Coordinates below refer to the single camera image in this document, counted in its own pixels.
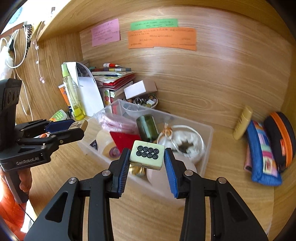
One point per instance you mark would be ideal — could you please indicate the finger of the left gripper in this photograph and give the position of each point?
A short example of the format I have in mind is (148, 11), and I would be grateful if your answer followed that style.
(59, 126)
(67, 136)

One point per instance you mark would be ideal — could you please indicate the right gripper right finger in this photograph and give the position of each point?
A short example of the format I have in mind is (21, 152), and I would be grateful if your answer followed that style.
(231, 218)

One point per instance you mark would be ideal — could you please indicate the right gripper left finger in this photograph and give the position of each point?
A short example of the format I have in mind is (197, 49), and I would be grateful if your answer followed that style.
(62, 218)

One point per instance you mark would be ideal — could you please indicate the brown eraser block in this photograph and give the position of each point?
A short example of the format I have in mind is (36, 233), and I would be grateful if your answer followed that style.
(79, 124)

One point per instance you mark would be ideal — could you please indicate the red velvet pouch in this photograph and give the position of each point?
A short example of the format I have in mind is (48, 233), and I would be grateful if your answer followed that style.
(124, 140)

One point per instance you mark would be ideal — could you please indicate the dark green glass bottle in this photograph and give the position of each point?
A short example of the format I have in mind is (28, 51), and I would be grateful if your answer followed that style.
(147, 128)

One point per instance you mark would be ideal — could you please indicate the green mahjong tile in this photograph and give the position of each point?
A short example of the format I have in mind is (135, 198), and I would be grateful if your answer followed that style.
(147, 155)

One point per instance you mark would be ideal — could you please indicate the white drawstring pouch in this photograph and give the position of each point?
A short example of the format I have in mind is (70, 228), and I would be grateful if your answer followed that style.
(184, 140)

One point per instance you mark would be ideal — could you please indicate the person left hand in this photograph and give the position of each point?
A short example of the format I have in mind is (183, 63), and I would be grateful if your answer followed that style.
(25, 177)

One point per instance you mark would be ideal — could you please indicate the green orange lotion bottle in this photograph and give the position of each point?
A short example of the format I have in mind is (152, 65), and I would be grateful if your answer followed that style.
(60, 115)

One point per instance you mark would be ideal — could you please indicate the yellow spray bottle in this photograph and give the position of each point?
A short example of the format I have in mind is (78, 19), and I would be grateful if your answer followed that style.
(71, 90)

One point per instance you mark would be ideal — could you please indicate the clear plastic storage bin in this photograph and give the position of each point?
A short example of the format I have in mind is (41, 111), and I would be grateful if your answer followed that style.
(138, 175)

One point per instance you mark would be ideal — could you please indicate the cream tape roll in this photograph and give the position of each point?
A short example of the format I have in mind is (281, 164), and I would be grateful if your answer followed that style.
(106, 145)

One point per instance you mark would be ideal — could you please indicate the pink mesh pouch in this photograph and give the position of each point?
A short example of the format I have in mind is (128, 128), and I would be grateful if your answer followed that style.
(117, 123)

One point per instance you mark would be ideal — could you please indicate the orange sunscreen tube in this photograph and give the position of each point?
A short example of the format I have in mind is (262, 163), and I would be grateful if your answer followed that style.
(62, 89)

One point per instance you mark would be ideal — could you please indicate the white folded paper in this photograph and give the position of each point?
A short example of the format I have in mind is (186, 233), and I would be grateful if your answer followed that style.
(86, 88)

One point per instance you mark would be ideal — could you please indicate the pink phone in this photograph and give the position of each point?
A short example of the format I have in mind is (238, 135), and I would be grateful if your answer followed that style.
(248, 161)

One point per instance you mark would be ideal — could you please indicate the stack of books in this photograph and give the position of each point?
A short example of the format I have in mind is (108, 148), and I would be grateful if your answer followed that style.
(111, 82)

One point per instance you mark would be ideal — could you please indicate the blue patchwork pouch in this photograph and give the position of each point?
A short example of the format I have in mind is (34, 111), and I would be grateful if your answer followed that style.
(264, 168)

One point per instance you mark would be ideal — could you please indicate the red white marker pen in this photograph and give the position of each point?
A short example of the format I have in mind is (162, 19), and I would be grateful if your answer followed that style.
(111, 65)

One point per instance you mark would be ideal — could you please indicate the bowl of trinkets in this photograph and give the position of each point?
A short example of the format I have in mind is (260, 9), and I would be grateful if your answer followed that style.
(148, 100)

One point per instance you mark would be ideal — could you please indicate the pink round compact case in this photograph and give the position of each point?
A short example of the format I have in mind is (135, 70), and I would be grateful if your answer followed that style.
(159, 182)

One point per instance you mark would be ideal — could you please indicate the small white cardboard box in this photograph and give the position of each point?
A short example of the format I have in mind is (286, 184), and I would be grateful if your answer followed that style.
(140, 88)

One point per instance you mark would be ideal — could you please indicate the black orange zipper case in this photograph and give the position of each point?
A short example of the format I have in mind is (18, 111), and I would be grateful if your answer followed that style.
(282, 139)

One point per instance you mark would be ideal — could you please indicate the pink sticky note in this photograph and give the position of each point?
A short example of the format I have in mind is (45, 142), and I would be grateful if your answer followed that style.
(105, 33)

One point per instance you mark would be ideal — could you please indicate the green sticky note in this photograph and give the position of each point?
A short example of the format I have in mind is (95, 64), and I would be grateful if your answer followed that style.
(157, 23)

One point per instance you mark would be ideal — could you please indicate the orange sticky note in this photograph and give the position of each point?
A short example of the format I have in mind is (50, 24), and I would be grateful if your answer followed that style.
(168, 37)

